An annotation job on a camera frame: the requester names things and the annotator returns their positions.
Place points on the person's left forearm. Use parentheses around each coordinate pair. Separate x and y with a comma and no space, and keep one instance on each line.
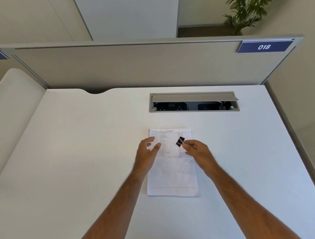
(115,209)

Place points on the white printed paper sheet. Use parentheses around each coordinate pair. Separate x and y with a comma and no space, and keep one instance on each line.
(172,177)

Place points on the person's left hand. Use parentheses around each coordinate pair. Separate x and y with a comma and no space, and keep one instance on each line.
(144,160)

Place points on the person's right forearm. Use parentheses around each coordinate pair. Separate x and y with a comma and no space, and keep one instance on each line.
(246,204)

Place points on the green potted plant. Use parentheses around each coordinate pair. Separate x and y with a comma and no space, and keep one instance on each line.
(246,13)

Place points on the grey desk partition panel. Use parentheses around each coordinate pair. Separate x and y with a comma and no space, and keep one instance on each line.
(137,66)

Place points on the beige side partition panel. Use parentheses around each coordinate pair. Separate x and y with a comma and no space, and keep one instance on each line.
(295,105)

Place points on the black power socket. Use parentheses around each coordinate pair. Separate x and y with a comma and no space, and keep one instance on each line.
(207,106)
(164,106)

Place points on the person's right thumb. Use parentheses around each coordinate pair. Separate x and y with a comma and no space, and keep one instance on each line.
(190,142)

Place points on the person's right hand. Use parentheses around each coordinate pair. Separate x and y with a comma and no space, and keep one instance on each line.
(200,155)

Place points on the person's left thumb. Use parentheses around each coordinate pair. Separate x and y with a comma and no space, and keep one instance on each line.
(156,147)

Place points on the blue number sign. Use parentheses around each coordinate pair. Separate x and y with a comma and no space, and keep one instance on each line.
(264,46)
(3,55)

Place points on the black binder clip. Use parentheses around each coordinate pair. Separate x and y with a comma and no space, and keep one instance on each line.
(179,141)

